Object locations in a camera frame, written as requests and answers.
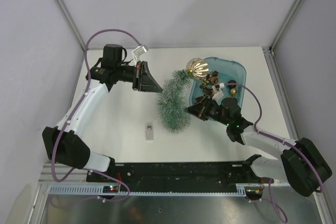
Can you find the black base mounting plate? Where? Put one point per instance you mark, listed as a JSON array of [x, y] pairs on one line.
[[184, 176]]

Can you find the clear plastic packet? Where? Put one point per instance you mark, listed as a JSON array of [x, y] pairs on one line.
[[149, 133]]

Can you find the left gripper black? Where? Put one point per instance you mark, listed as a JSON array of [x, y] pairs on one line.
[[142, 80]]

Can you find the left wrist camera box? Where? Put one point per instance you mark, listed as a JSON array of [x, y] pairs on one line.
[[138, 52]]

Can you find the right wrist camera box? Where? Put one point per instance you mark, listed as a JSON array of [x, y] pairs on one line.
[[218, 91]]

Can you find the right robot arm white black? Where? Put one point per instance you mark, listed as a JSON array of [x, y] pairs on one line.
[[298, 163]]

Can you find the grey slotted cable duct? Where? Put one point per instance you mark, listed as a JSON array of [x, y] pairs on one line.
[[108, 190]]

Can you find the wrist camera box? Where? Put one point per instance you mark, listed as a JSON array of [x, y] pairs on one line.
[[218, 91], [138, 52]]

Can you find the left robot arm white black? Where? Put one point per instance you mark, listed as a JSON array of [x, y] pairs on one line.
[[63, 142]]

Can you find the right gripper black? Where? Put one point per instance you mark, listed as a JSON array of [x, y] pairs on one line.
[[200, 109]]

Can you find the blue plastic tub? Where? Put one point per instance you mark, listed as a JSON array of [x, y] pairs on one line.
[[227, 71]]

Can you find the aluminium frame post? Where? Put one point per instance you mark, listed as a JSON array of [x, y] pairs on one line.
[[285, 24], [63, 9]]

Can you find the large silver ribbed bauble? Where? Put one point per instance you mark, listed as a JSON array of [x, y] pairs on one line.
[[197, 68]]

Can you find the right aluminium frame post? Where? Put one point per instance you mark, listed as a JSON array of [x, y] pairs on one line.
[[285, 24]]

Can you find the frosted pine cone ornament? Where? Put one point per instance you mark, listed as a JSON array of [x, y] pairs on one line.
[[214, 80]]

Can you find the left aluminium frame post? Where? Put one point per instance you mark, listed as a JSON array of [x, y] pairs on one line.
[[63, 9]]

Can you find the small frosted christmas tree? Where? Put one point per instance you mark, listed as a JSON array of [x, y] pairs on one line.
[[171, 103]]

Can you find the dark red bauble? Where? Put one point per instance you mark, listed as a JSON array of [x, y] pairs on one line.
[[232, 84]]

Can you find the small gold glitter bauble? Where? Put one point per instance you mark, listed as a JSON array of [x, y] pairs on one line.
[[233, 92]]

